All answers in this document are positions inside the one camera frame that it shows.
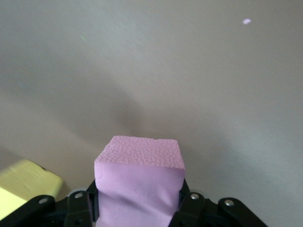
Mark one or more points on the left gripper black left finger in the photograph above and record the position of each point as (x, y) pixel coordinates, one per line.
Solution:
(75, 208)

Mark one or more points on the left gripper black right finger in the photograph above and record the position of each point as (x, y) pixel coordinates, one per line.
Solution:
(191, 208)

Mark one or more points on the pink foam block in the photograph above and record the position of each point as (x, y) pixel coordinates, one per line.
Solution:
(139, 175)

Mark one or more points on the yellow foam block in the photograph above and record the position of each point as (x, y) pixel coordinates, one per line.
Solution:
(26, 179)

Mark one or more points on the pink foam crumb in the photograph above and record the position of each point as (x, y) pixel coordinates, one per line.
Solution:
(246, 21)

